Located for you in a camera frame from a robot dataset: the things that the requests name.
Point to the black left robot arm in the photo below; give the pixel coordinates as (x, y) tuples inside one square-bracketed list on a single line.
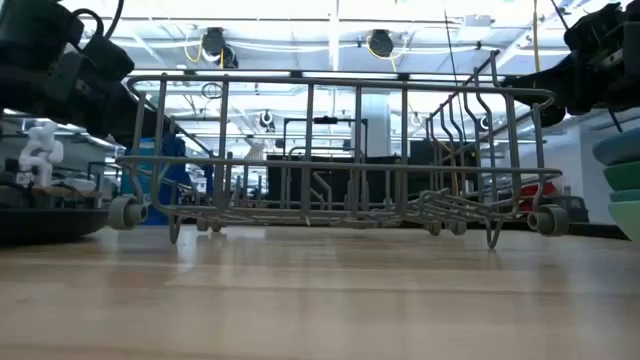
[(30, 40)]

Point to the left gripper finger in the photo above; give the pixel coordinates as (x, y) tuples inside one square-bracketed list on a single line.
[(160, 125)]

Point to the blue plate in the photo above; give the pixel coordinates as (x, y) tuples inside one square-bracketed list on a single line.
[(622, 147)]

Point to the grey office chair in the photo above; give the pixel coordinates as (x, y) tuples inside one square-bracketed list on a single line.
[(575, 210)]

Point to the red storage bins rack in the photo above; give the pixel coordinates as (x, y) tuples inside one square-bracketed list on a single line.
[(537, 192)]

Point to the black plate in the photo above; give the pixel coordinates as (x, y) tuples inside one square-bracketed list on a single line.
[(45, 225)]

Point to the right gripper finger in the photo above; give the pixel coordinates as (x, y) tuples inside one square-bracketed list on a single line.
[(547, 107)]

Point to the white robot figure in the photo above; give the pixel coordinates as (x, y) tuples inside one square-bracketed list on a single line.
[(42, 150)]

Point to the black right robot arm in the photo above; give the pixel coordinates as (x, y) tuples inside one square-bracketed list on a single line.
[(610, 45)]

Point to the black equipment cabinet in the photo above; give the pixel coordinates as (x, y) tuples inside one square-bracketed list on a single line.
[(425, 160)]

